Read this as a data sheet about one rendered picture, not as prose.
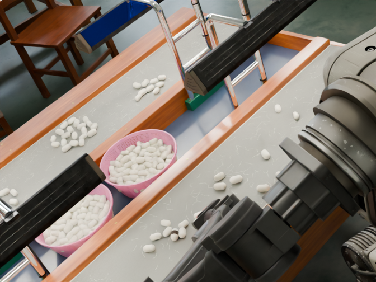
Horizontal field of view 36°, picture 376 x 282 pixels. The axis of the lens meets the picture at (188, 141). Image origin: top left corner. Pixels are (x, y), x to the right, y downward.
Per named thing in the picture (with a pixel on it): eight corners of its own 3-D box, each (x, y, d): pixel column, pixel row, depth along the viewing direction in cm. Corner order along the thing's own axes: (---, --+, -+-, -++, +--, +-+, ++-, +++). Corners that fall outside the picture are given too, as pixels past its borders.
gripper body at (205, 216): (189, 224, 153) (199, 221, 146) (216, 198, 157) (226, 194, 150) (206, 242, 153) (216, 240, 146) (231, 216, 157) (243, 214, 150)
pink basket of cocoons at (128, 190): (201, 165, 193) (192, 144, 187) (142, 218, 182) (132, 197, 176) (151, 140, 211) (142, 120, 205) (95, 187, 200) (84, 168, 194)
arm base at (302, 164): (362, 210, 78) (325, 165, 70) (320, 254, 78) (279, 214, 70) (322, 178, 84) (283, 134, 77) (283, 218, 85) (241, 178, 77)
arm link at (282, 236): (309, 228, 75) (278, 198, 75) (254, 285, 75) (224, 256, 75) (300, 220, 84) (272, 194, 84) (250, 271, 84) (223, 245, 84)
